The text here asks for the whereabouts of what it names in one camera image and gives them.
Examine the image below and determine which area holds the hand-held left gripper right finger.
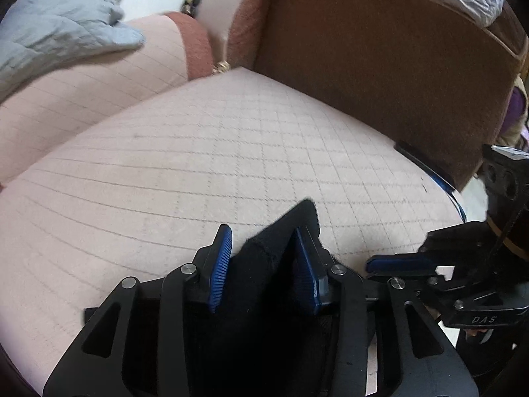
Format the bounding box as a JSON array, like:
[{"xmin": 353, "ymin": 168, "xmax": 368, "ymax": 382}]
[{"xmin": 293, "ymin": 227, "xmax": 482, "ymax": 397}]

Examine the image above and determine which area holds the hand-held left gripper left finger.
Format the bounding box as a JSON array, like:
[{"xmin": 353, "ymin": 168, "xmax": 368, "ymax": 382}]
[{"xmin": 42, "ymin": 224, "xmax": 233, "ymax": 397}]

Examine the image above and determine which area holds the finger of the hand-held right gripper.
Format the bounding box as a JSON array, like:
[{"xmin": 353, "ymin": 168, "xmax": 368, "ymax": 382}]
[
  {"xmin": 413, "ymin": 273, "xmax": 519, "ymax": 328},
  {"xmin": 365, "ymin": 220, "xmax": 497, "ymax": 280}
]

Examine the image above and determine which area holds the purple cloth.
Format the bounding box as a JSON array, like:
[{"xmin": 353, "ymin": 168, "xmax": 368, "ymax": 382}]
[{"xmin": 498, "ymin": 85, "xmax": 529, "ymax": 150}]

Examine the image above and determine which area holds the pink quilted sofa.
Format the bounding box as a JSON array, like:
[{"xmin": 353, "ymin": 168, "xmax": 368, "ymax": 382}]
[{"xmin": 0, "ymin": 0, "xmax": 527, "ymax": 397}]

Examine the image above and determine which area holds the grey quilted blanket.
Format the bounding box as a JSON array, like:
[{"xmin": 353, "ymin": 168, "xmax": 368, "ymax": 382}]
[{"xmin": 0, "ymin": 0, "xmax": 146, "ymax": 102}]

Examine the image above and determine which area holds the blue cable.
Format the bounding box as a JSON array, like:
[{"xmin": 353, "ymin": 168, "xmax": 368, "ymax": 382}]
[{"xmin": 427, "ymin": 173, "xmax": 467, "ymax": 221}]

